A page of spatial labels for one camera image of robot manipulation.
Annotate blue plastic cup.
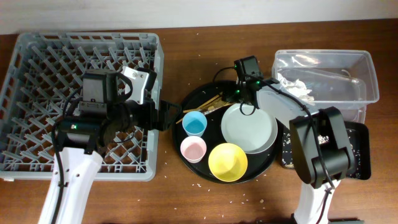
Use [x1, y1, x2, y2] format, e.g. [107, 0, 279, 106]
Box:
[182, 111, 208, 137]

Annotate wooden chopstick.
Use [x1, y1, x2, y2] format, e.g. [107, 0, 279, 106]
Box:
[175, 94, 221, 124]
[183, 103, 233, 113]

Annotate pink plastic cup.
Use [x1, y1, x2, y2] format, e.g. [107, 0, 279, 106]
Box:
[180, 136, 207, 164]

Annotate white tissue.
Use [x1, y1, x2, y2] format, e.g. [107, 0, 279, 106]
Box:
[277, 73, 315, 101]

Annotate yellow plastic bowl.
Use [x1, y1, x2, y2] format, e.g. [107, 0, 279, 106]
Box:
[208, 143, 248, 182]

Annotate gold snack wrapper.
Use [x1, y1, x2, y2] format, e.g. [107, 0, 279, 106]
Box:
[198, 95, 232, 115]

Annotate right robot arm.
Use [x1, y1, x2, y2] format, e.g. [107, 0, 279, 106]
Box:
[233, 55, 354, 223]

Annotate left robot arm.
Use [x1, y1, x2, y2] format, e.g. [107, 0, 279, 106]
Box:
[39, 66, 181, 223]

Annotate grey plastic dishwasher rack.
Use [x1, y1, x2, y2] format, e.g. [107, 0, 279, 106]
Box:
[1, 32, 164, 181]

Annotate black rectangular food-waste tray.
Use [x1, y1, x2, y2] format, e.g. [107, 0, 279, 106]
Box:
[280, 121, 371, 180]

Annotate grey round plate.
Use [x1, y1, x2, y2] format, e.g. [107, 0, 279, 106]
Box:
[221, 103, 278, 154]

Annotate round black tray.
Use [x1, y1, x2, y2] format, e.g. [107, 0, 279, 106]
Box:
[172, 80, 287, 184]

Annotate peanut shells and rice scraps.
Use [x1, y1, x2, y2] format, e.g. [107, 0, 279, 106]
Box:
[282, 132, 361, 178]

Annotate clear plastic bin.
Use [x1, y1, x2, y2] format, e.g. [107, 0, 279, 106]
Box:
[272, 49, 379, 123]

